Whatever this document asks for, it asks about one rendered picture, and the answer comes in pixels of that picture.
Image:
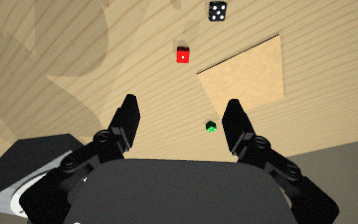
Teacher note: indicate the red die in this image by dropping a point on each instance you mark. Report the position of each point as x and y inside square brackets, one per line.
[183, 54]

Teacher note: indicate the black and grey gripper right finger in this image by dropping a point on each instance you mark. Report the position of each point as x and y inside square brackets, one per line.
[310, 205]

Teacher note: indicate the green die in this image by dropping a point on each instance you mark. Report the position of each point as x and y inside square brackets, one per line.
[211, 126]

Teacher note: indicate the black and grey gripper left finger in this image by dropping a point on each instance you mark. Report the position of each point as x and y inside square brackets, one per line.
[45, 202]

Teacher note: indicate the black die with white pips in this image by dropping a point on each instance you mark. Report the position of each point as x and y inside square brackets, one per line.
[217, 11]

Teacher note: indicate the tan flat mat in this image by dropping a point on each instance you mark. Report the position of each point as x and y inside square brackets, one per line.
[253, 76]

